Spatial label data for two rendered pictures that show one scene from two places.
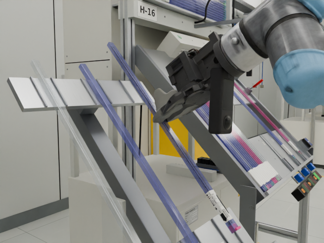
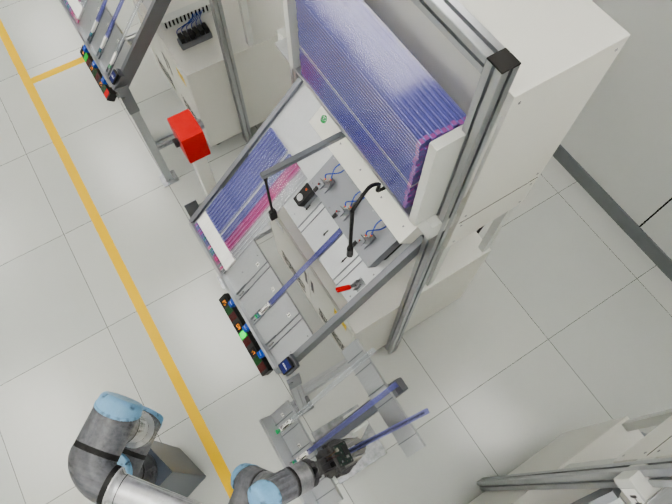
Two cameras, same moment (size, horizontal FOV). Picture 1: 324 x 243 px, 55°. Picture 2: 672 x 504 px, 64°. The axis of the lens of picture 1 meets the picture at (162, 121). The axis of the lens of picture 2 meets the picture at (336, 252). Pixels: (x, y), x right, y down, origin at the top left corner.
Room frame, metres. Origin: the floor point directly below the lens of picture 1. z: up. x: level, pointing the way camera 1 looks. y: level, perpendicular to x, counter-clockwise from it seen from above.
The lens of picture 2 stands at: (0.62, -0.14, 2.56)
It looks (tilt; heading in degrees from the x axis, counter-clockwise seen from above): 66 degrees down; 111
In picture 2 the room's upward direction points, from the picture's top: 1 degrees clockwise
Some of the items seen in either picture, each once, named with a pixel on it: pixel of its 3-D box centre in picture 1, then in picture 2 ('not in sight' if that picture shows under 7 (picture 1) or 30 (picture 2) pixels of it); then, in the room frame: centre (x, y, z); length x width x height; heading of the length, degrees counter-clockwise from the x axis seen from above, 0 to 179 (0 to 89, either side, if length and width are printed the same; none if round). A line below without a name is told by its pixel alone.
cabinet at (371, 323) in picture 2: not in sight; (370, 253); (0.41, 0.86, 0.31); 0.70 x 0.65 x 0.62; 143
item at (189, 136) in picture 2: not in sight; (205, 176); (-0.44, 0.92, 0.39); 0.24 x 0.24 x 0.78; 53
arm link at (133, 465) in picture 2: not in sight; (119, 470); (-0.05, -0.32, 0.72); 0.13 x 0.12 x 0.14; 91
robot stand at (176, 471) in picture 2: not in sight; (159, 476); (-0.05, -0.33, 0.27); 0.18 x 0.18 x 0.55; 70
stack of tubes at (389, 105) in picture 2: not in sight; (373, 93); (0.39, 0.73, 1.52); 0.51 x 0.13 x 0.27; 143
